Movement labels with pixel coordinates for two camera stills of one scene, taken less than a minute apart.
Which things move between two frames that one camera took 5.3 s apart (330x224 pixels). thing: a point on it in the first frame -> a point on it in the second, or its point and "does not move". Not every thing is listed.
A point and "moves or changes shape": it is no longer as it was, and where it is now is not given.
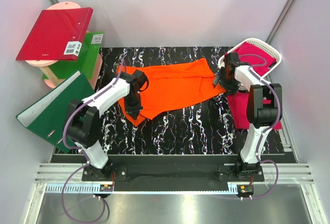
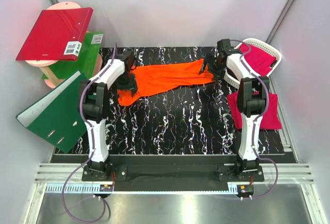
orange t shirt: [170, 82] moves or changes shape
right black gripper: [231, 89] -> [209, 58]
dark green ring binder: [47, 117] does not move
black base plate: [172, 173] does not move
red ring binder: [57, 35] does not move
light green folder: [86, 61] does not move
